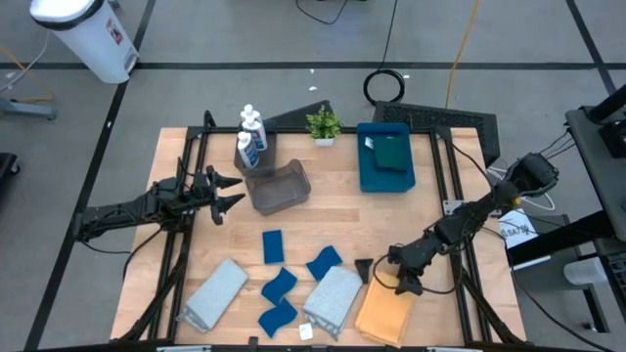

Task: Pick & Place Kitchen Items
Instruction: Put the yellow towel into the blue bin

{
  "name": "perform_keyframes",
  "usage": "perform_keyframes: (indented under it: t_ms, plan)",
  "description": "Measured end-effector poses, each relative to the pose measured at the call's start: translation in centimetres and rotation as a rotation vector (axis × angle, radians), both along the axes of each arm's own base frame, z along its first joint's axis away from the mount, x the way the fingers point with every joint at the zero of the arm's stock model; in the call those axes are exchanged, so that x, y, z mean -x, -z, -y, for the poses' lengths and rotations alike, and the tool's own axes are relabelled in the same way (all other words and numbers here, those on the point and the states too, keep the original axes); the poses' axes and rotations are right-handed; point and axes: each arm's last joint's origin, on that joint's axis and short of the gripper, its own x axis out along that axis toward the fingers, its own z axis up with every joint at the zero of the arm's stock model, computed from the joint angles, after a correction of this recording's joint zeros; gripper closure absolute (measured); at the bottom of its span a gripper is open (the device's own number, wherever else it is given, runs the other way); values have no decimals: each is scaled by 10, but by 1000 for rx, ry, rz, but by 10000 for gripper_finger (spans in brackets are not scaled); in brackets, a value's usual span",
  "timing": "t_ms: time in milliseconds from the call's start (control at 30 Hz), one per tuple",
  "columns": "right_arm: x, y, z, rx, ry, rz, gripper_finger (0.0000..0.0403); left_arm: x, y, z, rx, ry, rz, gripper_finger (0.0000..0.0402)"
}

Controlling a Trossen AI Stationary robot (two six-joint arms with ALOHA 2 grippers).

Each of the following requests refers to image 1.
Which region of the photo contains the teal plastic bin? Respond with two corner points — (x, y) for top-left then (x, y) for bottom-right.
(356, 121), (418, 195)

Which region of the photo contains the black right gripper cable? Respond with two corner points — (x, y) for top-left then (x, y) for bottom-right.
(372, 251), (466, 296)

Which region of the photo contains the grey metal desk foot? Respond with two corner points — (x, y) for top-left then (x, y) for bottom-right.
(0, 95), (58, 122)

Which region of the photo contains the black aluminium rig frame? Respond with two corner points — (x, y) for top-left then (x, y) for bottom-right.
(114, 110), (528, 352)

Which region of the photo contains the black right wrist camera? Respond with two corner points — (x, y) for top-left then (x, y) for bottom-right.
(393, 274), (425, 297)

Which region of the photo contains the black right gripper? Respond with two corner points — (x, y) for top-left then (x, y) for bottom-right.
(353, 242), (434, 285)

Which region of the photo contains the blue wavy sponge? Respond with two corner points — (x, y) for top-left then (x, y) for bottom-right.
(259, 266), (299, 306)
(305, 244), (344, 283)
(256, 298), (299, 339)

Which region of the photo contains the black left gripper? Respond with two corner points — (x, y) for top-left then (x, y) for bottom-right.
(203, 165), (247, 227)

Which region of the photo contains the blue rectangular sponge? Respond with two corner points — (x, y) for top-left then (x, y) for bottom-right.
(261, 229), (287, 266)

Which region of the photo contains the dark green cloth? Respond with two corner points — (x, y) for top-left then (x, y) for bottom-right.
(373, 134), (412, 173)

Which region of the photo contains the dark grey panel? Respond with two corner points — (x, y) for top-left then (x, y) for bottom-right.
(266, 99), (335, 130)

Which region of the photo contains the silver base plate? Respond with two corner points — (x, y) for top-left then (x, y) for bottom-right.
(441, 198), (465, 217)

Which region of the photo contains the green plant in white pot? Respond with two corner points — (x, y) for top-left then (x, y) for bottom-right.
(304, 104), (344, 149)

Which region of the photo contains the grey translucent plastic bin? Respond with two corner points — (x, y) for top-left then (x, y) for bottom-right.
(233, 119), (279, 179)
(244, 157), (313, 218)

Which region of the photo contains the black metal stand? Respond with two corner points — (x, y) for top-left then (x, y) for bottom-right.
(506, 209), (626, 336)

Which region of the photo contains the white printed paper sheet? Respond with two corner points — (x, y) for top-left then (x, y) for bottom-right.
(497, 208), (540, 251)

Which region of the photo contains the translucent white roll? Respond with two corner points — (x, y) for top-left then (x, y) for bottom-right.
(562, 256), (608, 286)

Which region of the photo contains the orange cloth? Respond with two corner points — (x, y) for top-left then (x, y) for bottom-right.
(353, 270), (418, 350)

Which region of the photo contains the yellow extension cable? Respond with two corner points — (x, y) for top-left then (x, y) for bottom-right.
(443, 0), (483, 110)

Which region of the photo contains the black coiled cable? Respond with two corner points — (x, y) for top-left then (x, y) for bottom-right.
(362, 0), (408, 108)

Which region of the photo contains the grey waffle dish cloth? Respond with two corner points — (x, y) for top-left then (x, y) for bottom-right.
(301, 264), (365, 342)
(175, 257), (251, 334)

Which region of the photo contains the white trash can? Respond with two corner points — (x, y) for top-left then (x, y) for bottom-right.
(28, 0), (141, 85)

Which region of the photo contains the black perforated panel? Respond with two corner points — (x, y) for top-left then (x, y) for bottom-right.
(373, 101), (502, 168)

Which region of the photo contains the black equipment cart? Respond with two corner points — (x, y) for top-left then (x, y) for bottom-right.
(564, 82), (626, 229)

